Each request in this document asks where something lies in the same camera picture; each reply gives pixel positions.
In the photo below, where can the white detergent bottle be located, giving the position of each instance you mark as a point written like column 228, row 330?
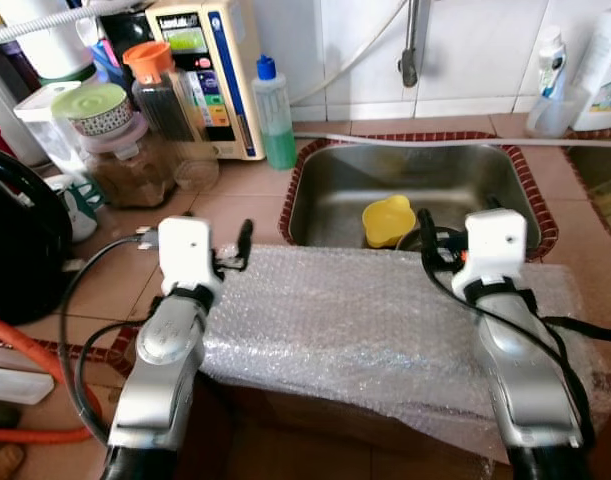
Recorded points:
column 603, row 70

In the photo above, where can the white green mug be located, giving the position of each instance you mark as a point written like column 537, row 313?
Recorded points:
column 75, row 205

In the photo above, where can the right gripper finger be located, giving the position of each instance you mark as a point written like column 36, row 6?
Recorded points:
column 428, row 235

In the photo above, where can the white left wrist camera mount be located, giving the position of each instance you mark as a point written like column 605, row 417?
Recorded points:
column 190, row 250

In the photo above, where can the steel sink basin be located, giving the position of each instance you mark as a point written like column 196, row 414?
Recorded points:
column 435, row 170
column 595, row 165

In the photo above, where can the clear plastic cup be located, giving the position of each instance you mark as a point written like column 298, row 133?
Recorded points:
column 550, row 118

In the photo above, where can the white filter canister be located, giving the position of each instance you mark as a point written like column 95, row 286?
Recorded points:
column 45, row 40

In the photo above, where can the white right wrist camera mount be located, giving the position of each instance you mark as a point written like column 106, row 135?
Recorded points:
column 495, row 245

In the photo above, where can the white plastic box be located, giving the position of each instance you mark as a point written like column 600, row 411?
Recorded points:
column 15, row 385

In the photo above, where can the green dish soap bottle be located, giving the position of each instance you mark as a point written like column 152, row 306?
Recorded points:
column 275, row 130

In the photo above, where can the clear bubble wrap sheet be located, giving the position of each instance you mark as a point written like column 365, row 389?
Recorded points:
column 365, row 340

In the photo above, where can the cream water ionizer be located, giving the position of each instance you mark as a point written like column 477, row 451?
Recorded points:
column 235, row 60

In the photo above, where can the glass food container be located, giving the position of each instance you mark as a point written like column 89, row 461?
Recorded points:
column 610, row 205

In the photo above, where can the blue toothbrush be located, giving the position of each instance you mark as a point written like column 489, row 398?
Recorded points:
column 553, row 85

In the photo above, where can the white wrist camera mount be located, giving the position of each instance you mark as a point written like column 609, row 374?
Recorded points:
column 190, row 250
column 495, row 245

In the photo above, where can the white toothpaste tube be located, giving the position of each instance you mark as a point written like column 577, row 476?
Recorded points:
column 552, row 50

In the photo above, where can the orange lid glass jar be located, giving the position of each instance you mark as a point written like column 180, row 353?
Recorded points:
column 165, row 100

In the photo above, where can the pink lid brown jar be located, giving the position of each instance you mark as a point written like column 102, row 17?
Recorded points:
column 130, row 170

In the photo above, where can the green lid patterned bowl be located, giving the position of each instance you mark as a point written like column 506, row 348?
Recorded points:
column 95, row 108

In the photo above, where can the black box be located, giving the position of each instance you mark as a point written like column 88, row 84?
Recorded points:
column 135, row 35

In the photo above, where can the clear plastic container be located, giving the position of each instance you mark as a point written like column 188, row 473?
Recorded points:
column 40, row 130

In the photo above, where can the yellow plastic bowl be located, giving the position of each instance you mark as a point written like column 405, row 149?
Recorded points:
column 385, row 225

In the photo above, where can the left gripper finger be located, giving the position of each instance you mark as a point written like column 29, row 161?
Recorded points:
column 244, row 240

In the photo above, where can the grey wall faucet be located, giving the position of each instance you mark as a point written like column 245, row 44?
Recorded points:
column 412, row 60

